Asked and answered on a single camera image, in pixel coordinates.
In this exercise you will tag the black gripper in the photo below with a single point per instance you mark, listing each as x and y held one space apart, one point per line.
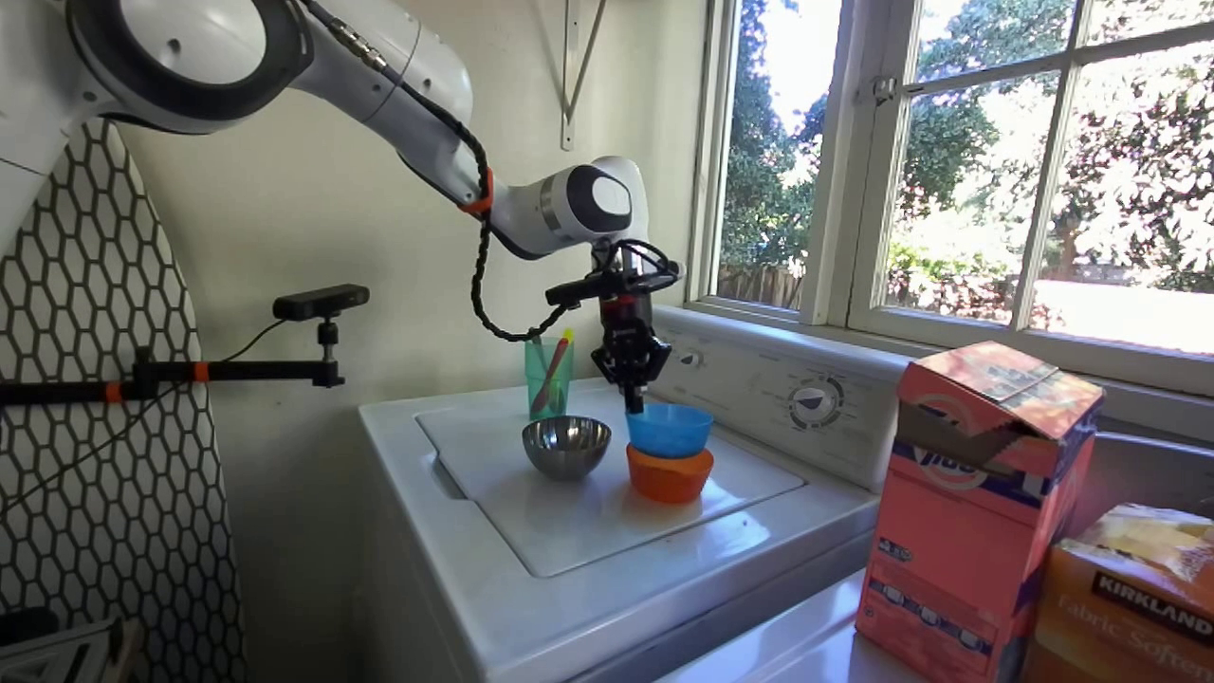
629 348

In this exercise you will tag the blue plastic bowl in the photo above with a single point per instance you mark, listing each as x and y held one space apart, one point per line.
669 429

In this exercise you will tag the green translucent plastic cup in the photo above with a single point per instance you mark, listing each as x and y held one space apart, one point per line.
537 363

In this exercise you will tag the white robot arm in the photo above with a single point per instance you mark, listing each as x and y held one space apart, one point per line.
201 67

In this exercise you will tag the stainless steel bowl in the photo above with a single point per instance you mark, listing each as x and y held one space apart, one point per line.
565 451

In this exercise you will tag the orange plastic bowl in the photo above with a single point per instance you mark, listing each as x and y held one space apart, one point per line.
669 480

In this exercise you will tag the white washing machine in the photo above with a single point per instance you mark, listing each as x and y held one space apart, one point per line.
481 571

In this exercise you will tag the orange Tide detergent box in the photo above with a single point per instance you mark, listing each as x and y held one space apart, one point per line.
987 461

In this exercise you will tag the white dryer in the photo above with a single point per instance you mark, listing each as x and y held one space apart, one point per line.
815 643

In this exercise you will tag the honeycomb pattern ironing board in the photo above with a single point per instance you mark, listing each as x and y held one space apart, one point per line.
111 510

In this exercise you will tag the Kirkland dryer sheet box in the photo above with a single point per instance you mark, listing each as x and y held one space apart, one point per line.
1126 601

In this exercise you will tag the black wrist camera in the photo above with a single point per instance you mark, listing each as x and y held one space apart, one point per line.
603 287

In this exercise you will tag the black camera on boom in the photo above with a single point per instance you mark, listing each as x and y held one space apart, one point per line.
319 300

